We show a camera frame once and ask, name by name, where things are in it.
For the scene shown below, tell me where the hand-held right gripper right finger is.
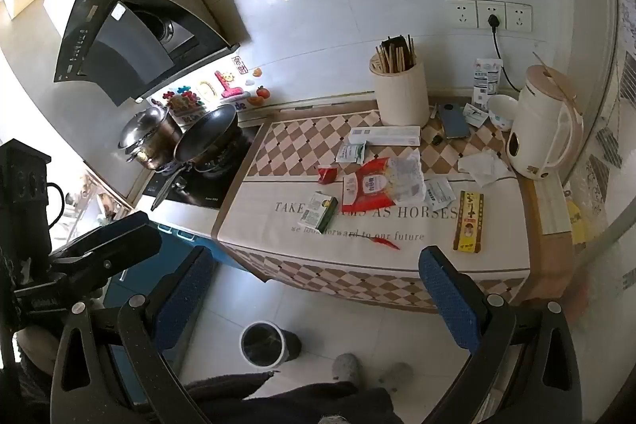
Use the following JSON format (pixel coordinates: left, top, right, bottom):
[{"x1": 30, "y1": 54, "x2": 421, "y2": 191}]
[{"x1": 418, "y1": 246, "x2": 583, "y2": 424}]

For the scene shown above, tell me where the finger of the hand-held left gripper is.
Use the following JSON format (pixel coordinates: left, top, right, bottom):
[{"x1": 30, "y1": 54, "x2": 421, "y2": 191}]
[{"x1": 50, "y1": 211, "x2": 163, "y2": 274}]

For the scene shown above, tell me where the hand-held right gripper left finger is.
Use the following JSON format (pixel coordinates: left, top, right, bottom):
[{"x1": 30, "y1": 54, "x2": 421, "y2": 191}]
[{"x1": 50, "y1": 246, "x2": 215, "y2": 424}]

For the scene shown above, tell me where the round trash bin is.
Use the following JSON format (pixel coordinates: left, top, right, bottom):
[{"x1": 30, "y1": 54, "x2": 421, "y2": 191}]
[{"x1": 239, "y1": 321, "x2": 302, "y2": 370}]

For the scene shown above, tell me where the green and white sachet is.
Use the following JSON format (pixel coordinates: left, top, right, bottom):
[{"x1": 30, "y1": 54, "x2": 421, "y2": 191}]
[{"x1": 335, "y1": 142, "x2": 366, "y2": 165}]

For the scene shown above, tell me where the blue base cabinet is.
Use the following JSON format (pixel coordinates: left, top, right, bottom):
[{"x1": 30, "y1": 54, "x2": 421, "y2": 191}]
[{"x1": 106, "y1": 214, "x2": 235, "y2": 407}]

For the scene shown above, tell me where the yellow flat box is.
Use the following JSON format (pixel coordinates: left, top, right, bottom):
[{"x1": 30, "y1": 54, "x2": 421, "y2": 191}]
[{"x1": 452, "y1": 190, "x2": 486, "y2": 254}]

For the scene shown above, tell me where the red chili pepper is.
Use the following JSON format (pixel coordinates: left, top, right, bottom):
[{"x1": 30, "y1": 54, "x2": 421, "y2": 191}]
[{"x1": 361, "y1": 234, "x2": 401, "y2": 251}]

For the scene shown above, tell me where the black induction cooktop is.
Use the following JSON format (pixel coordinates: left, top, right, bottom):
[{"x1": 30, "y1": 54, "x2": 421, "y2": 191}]
[{"x1": 141, "y1": 125, "x2": 260, "y2": 209}]

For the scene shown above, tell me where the wooden table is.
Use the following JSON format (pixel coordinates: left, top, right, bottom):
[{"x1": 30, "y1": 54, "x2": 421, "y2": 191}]
[{"x1": 517, "y1": 176, "x2": 573, "y2": 306}]

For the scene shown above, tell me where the stainless steel pot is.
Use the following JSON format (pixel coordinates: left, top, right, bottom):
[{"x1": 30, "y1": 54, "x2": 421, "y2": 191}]
[{"x1": 118, "y1": 106, "x2": 184, "y2": 170}]

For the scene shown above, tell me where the checkered printed tablecloth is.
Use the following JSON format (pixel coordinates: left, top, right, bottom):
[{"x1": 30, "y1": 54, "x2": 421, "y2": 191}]
[{"x1": 211, "y1": 107, "x2": 532, "y2": 314}]

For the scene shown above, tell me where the grey slipper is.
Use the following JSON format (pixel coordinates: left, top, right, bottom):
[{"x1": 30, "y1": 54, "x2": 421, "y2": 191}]
[{"x1": 331, "y1": 352, "x2": 361, "y2": 388}]

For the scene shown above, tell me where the red and white sugar bag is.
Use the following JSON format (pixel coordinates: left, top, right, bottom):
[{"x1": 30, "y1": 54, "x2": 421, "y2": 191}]
[{"x1": 342, "y1": 156, "x2": 426, "y2": 219}]

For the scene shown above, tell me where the crumpled white tissue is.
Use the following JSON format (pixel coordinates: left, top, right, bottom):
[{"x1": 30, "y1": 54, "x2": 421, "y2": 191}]
[{"x1": 456, "y1": 150, "x2": 503, "y2": 187}]

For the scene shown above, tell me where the black frying pan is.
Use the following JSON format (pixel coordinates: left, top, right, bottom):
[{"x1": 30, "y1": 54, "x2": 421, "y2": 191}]
[{"x1": 150, "y1": 103, "x2": 240, "y2": 212}]

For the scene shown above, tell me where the green and white small box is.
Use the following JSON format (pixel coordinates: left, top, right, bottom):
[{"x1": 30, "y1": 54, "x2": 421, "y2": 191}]
[{"x1": 297, "y1": 191, "x2": 339, "y2": 234}]

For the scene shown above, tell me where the yellow packet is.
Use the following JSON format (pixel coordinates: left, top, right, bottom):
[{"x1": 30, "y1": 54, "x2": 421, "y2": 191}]
[{"x1": 566, "y1": 199, "x2": 590, "y2": 246}]

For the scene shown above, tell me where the person's dark clothing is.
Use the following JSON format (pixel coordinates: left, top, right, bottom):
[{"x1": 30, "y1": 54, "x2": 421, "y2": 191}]
[{"x1": 183, "y1": 371, "x2": 404, "y2": 424}]

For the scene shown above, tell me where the long white box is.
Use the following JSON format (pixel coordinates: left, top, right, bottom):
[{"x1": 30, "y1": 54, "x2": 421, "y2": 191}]
[{"x1": 349, "y1": 124, "x2": 421, "y2": 147}]

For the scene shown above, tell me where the blue-grey smartphone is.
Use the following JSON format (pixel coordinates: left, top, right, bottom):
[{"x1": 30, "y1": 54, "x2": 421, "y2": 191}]
[{"x1": 436, "y1": 101, "x2": 472, "y2": 139}]

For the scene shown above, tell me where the small white packet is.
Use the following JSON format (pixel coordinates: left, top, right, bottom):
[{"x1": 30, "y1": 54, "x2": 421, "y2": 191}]
[{"x1": 462, "y1": 103, "x2": 491, "y2": 128}]

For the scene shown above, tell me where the white patterned bowl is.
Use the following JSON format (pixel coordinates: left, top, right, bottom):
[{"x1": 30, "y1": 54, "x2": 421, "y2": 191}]
[{"x1": 488, "y1": 94, "x2": 519, "y2": 131}]

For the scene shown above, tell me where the cream electric kettle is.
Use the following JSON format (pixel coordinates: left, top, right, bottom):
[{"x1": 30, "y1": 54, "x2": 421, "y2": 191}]
[{"x1": 506, "y1": 64, "x2": 585, "y2": 181}]

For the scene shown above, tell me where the black range hood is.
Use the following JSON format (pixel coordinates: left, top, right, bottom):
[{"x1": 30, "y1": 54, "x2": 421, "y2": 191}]
[{"x1": 54, "y1": 0, "x2": 240, "y2": 107}]

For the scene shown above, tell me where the cream round cushion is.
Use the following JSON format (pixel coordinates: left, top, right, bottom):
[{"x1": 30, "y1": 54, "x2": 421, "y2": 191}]
[{"x1": 368, "y1": 55, "x2": 430, "y2": 127}]

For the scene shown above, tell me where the white carton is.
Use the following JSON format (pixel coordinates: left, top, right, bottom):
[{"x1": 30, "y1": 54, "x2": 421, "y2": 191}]
[{"x1": 471, "y1": 57, "x2": 504, "y2": 107}]

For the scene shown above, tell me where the bundle of wooden chopsticks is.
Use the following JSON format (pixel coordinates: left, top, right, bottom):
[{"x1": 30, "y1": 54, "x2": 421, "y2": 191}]
[{"x1": 375, "y1": 35, "x2": 417, "y2": 74}]

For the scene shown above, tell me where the black plug with cable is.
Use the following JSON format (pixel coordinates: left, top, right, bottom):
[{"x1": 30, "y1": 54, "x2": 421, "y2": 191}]
[{"x1": 484, "y1": 14, "x2": 520, "y2": 93}]

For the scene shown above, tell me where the white wall socket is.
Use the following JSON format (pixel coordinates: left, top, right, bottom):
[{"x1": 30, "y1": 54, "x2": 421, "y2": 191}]
[
  {"x1": 476, "y1": 0, "x2": 506, "y2": 31},
  {"x1": 504, "y1": 3, "x2": 533, "y2": 33},
  {"x1": 446, "y1": 0, "x2": 478, "y2": 28}
]

